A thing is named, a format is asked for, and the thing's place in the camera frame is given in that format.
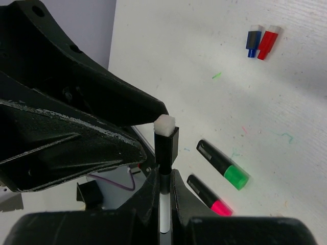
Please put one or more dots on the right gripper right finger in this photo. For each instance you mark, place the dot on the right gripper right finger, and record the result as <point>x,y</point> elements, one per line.
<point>192,221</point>

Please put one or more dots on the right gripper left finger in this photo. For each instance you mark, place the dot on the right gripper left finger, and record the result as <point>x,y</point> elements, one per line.
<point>140,214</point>

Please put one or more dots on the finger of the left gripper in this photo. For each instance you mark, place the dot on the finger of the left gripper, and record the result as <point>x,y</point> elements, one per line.
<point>36,52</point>
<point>41,148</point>

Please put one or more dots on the black pen cap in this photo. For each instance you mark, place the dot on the black pen cap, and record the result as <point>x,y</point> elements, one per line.
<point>166,137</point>

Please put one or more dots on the red pen cap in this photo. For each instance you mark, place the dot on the red pen cap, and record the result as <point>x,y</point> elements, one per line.
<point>269,38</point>

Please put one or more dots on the blue pen cap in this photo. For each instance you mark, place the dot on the blue pen cap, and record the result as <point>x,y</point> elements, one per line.
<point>253,40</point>

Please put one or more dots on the pink black highlighter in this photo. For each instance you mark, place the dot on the pink black highlighter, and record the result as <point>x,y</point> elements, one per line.
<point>208,197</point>

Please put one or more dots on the green black highlighter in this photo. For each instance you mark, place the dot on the green black highlighter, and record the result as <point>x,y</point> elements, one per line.
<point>237,177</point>

